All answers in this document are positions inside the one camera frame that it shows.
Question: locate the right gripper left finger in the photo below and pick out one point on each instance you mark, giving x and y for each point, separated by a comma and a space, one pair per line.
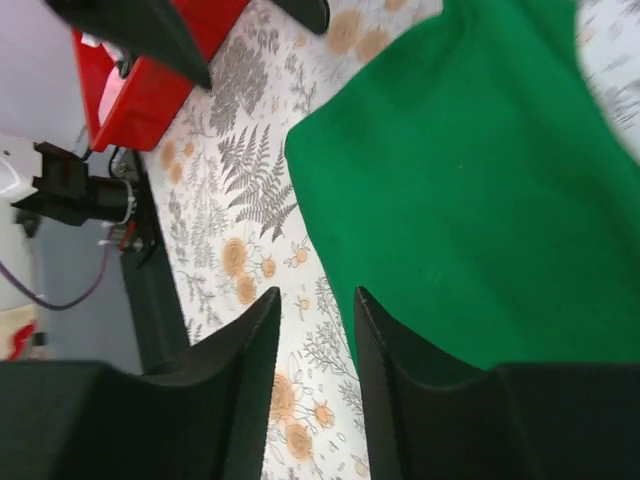
202, 415

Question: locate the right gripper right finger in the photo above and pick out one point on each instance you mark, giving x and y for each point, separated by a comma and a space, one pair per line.
429, 415

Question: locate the floral tablecloth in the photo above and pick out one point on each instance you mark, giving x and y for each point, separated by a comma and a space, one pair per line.
233, 226

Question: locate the green t shirt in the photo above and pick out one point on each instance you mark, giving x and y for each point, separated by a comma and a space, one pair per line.
466, 178

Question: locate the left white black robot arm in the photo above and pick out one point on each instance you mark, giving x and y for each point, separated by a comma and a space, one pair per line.
42, 179

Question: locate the red plastic bin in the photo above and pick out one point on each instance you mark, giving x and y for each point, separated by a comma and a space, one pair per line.
152, 93

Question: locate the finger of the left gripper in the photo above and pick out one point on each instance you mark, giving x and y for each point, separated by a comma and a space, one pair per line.
153, 29
312, 14

